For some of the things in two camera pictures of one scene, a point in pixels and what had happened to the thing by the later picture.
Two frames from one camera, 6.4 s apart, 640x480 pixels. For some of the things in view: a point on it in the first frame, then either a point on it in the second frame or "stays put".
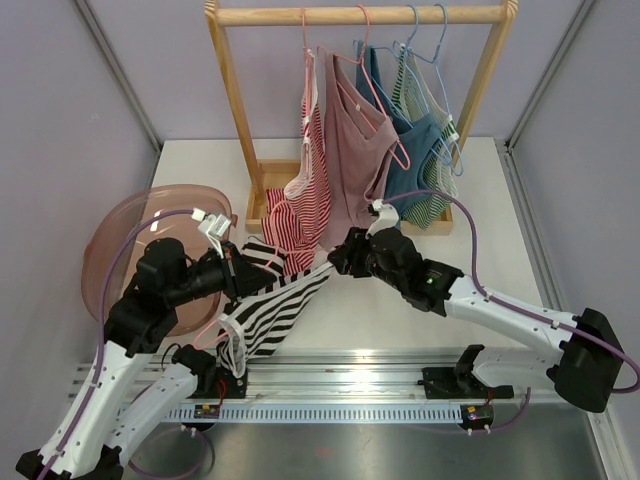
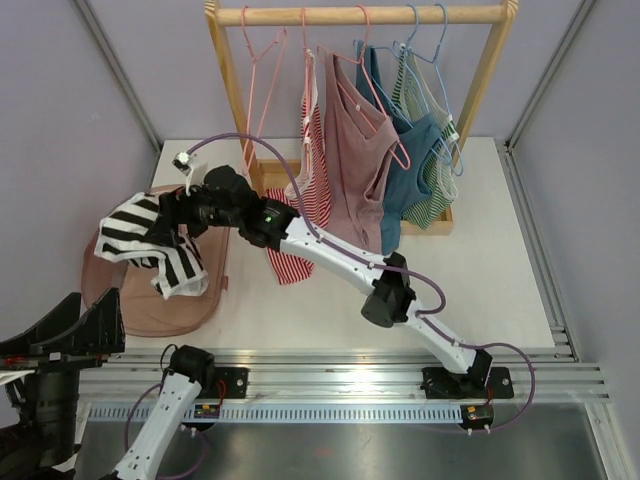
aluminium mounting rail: [360, 376] stays put
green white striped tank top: [414, 95] stays put
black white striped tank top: [255, 324] → [132, 232]
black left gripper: [242, 277] → [81, 338]
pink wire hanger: [308, 86] stays put
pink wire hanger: [196, 345] → [256, 57]
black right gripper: [351, 255] → [177, 209]
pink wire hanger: [361, 61] stays put
